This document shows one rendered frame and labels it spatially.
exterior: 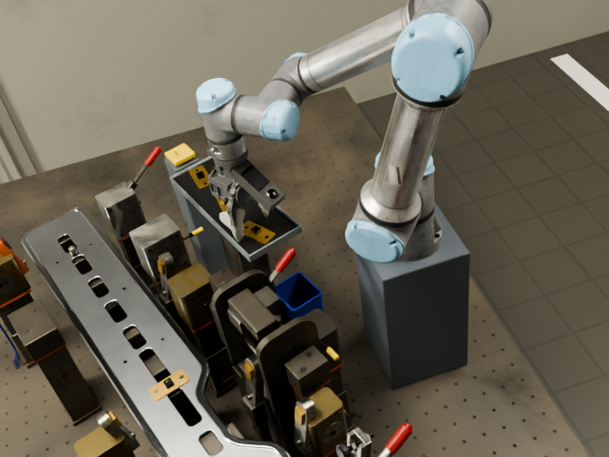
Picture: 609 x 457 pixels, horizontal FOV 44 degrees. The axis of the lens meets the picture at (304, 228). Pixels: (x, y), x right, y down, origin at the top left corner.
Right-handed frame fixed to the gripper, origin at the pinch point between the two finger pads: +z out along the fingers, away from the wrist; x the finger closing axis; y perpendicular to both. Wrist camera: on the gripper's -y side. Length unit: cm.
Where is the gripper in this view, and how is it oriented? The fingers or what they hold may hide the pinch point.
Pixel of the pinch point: (255, 227)
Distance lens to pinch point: 165.1
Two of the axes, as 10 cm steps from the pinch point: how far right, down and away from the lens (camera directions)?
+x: -6.3, 5.9, -5.1
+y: -7.7, -3.6, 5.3
